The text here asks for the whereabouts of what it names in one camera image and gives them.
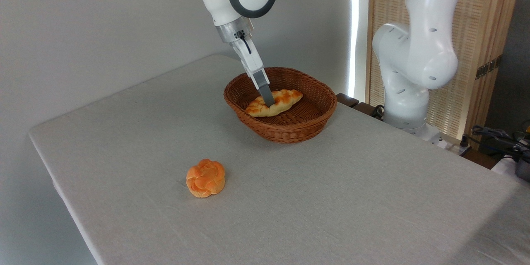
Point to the round orange bread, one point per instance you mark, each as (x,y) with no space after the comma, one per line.
(205,178)

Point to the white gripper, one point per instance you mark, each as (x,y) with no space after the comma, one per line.
(250,60)

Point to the grey tablecloth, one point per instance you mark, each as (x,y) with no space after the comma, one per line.
(331,198)

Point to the black screen hinge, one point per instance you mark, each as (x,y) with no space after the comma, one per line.
(488,67)

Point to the brown wicker basket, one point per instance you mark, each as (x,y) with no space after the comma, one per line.
(306,120)

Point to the dark wooden side table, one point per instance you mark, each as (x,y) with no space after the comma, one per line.
(352,102)

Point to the long braided bread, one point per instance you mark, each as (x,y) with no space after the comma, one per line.
(285,101)

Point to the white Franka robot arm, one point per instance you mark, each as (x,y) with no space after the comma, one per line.
(428,49)

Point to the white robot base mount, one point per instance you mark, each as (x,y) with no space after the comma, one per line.
(430,136)

